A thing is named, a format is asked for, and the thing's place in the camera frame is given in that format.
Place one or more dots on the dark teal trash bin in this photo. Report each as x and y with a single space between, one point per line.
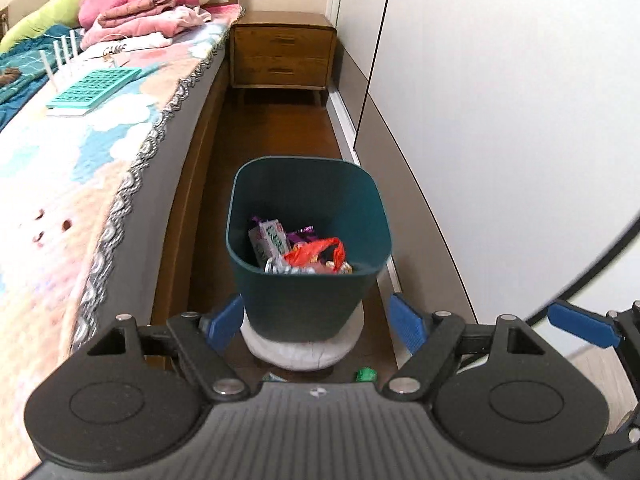
300 305

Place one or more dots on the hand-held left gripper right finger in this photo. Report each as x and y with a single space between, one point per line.
407 321

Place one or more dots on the teal blanket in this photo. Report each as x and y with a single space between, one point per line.
25 67

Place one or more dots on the small green wrapper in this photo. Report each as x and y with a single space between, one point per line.
365 374

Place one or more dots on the bed with patterned cover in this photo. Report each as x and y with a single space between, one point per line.
75 170

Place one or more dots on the teal grid tray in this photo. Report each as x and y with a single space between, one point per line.
92 90

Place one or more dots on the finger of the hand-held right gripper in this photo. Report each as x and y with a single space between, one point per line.
625 440
582 321

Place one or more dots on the wooden nightstand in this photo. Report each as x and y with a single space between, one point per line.
282 55

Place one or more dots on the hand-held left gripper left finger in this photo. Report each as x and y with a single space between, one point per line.
224 321

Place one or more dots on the green white packet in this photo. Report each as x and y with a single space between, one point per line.
270 242

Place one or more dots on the white wardrobe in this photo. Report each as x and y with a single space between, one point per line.
500 110

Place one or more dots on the orange plastic bag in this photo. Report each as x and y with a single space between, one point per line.
312 255

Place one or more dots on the wooden bed frame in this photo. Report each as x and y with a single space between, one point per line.
190 200

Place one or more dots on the white round cushion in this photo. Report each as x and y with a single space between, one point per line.
300 352

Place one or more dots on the small crumpled teal wrapper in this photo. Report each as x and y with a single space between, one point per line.
274 376

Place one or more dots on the purple wrapper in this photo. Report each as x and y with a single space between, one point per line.
301 234

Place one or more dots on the green pillow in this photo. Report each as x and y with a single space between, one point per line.
45 15

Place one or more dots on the pink clothes pile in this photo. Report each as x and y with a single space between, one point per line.
145 12

